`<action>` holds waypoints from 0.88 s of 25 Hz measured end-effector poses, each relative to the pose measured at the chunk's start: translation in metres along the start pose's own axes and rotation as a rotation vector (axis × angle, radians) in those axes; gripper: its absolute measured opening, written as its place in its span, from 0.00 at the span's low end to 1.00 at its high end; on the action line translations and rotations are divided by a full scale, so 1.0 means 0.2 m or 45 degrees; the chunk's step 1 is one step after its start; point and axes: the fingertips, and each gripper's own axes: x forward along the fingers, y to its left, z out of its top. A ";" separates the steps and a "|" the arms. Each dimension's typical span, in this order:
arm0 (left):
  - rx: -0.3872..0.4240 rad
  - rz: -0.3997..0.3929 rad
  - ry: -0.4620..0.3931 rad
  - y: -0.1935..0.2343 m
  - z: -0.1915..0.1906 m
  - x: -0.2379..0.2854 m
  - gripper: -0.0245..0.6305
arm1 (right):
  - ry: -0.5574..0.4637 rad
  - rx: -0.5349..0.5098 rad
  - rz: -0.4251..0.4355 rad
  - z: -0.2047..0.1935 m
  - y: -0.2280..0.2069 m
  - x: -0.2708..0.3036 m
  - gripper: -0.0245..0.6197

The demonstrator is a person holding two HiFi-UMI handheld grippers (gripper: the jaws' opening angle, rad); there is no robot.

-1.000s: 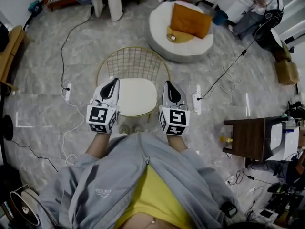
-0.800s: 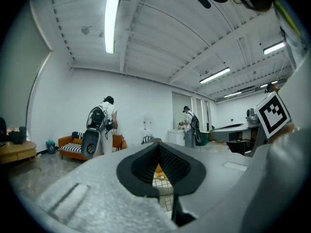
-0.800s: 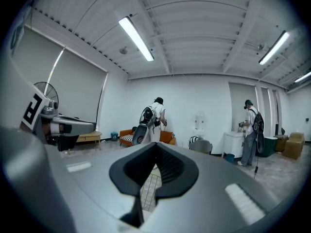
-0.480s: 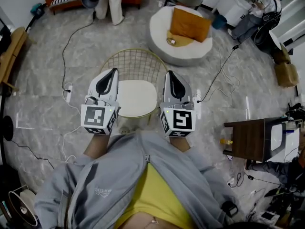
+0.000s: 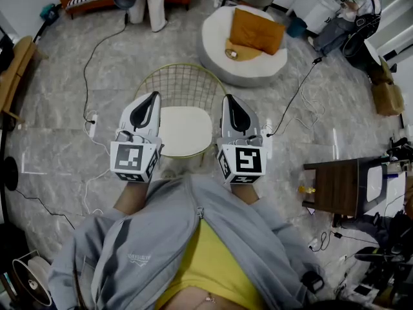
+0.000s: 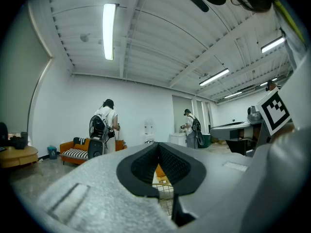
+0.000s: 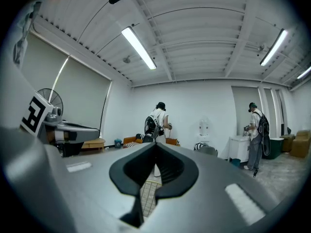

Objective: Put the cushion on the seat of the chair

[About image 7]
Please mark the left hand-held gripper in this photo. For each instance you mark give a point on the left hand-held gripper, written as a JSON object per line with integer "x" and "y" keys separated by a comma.
{"x": 34, "y": 115}

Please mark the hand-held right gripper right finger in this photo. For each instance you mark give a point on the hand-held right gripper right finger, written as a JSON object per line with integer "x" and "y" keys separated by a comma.
{"x": 206, "y": 198}

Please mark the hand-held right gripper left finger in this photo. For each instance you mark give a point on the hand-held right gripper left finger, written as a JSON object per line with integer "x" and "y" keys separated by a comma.
{"x": 85, "y": 190}

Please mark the wooden bench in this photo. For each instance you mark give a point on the wooden bench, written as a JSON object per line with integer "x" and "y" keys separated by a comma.
{"x": 93, "y": 142}

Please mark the teal bucket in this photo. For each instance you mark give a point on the teal bucket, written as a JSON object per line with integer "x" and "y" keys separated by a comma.
{"x": 235, "y": 162}
{"x": 117, "y": 143}

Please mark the beige roller blind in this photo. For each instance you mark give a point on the beige roller blind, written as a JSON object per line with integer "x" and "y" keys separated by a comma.
{"x": 82, "y": 98}
{"x": 41, "y": 64}

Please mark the black standing fan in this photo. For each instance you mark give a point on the black standing fan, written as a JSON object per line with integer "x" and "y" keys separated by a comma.
{"x": 52, "y": 98}

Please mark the black white striped pillow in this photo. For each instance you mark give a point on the black white striped pillow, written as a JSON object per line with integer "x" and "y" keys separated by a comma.
{"x": 133, "y": 144}
{"x": 200, "y": 145}
{"x": 144, "y": 138}

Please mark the white round sofa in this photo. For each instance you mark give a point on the white round sofa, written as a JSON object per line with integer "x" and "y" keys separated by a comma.
{"x": 156, "y": 171}

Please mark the white cabinet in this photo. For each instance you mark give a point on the white cabinet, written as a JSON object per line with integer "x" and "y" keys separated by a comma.
{"x": 239, "y": 147}

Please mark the orange sofa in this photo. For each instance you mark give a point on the orange sofa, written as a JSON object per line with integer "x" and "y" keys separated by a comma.
{"x": 173, "y": 142}

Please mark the white water dispenser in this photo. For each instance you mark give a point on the white water dispenser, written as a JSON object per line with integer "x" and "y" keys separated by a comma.
{"x": 204, "y": 127}

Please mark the dark green tub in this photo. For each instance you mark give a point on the dark green tub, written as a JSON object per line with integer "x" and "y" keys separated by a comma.
{"x": 274, "y": 147}

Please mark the round ceiling smoke detector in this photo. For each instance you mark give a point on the round ceiling smoke detector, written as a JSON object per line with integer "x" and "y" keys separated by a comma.
{"x": 126, "y": 60}

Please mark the cardboard box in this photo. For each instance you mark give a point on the cardboard box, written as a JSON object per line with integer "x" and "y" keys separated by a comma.
{"x": 301, "y": 144}
{"x": 288, "y": 142}

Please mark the long ceiling tube lamp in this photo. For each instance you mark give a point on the long ceiling tube lamp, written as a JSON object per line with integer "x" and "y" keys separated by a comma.
{"x": 138, "y": 46}
{"x": 273, "y": 47}
{"x": 305, "y": 73}

